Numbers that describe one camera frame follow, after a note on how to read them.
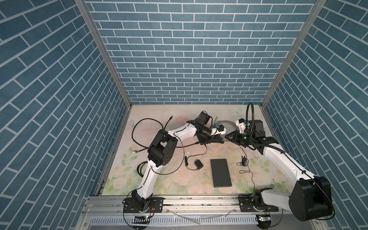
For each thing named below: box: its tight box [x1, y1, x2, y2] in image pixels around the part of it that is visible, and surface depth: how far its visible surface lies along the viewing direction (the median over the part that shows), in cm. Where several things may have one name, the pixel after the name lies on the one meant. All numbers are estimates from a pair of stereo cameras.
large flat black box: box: [210, 158, 232, 188], surface depth 84 cm
